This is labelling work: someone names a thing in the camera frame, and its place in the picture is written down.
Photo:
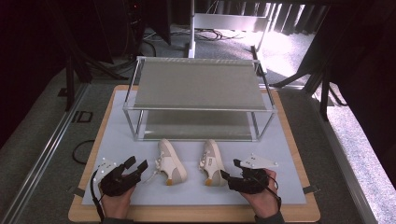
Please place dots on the white and beige sneaker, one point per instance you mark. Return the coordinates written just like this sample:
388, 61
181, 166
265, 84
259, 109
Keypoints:
213, 165
171, 166

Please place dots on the person's left hand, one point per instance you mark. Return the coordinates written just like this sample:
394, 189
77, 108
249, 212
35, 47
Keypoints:
116, 203

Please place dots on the grey metal stand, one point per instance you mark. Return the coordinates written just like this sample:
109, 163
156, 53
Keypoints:
229, 21

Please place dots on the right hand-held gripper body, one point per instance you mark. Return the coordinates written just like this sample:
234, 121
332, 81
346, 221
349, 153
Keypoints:
252, 182

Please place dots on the aluminium floor rail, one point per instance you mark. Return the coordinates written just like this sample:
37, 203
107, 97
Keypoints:
342, 161
40, 155

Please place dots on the person's right hand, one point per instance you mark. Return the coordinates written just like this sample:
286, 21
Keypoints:
264, 202

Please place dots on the pale blue table mat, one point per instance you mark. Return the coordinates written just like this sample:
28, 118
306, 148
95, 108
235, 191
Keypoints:
193, 194

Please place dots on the wooden table board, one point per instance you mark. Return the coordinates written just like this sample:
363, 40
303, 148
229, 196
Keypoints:
193, 213

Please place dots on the metal frame shoe rack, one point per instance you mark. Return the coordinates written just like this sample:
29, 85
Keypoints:
199, 84

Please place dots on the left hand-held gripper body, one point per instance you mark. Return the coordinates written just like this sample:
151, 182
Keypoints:
116, 182

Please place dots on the black tape strip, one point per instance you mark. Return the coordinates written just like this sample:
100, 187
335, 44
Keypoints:
79, 191
311, 189

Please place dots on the black stand leg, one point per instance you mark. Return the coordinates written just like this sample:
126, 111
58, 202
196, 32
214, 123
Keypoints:
324, 96

